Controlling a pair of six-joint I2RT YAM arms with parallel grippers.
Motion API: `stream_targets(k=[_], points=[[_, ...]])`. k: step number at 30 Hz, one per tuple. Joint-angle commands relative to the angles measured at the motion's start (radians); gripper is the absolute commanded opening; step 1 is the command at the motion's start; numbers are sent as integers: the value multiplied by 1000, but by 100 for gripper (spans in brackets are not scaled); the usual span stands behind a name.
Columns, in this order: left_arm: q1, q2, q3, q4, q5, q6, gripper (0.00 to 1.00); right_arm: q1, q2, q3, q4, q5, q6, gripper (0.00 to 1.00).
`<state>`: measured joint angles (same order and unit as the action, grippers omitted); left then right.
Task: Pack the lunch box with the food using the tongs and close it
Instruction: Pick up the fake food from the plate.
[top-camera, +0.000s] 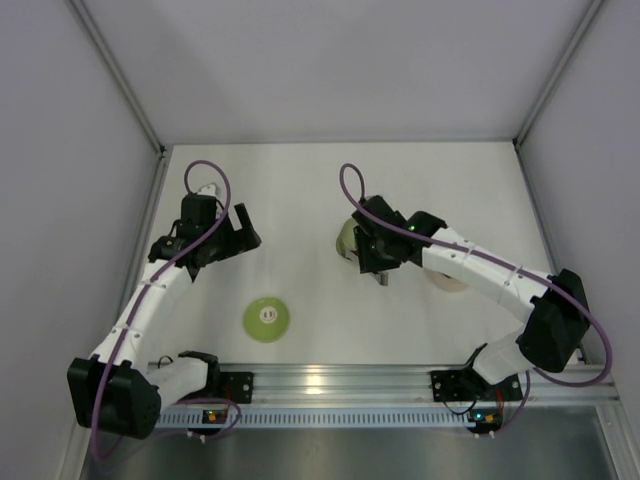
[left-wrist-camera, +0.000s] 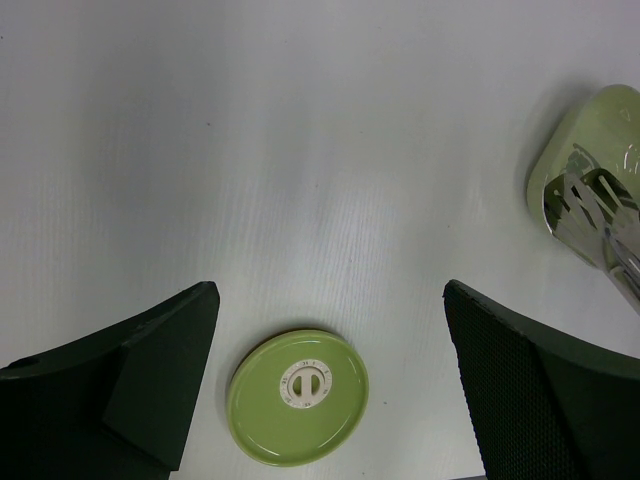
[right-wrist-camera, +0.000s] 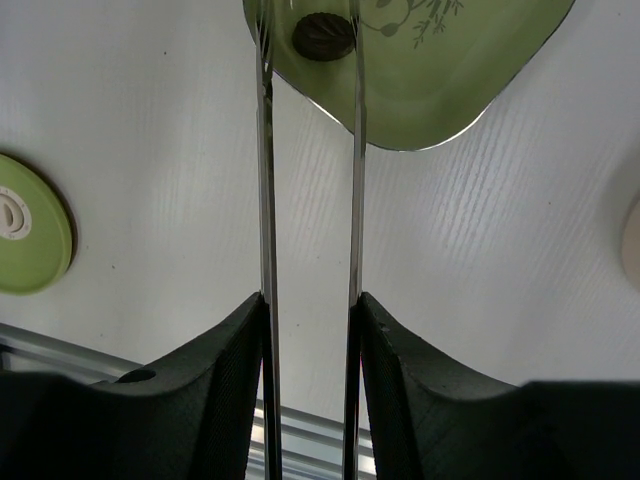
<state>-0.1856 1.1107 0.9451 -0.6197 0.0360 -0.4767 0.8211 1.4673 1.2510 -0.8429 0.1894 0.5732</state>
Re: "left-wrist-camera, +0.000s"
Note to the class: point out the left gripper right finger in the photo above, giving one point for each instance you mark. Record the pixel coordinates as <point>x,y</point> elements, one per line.
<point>543,404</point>

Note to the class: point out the green round lid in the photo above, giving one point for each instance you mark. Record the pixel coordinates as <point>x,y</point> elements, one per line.
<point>296,397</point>

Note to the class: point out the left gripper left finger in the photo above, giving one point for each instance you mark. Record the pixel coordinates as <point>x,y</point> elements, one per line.
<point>115,404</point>

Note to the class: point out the metal tongs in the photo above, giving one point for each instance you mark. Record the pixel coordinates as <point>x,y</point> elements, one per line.
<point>597,218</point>

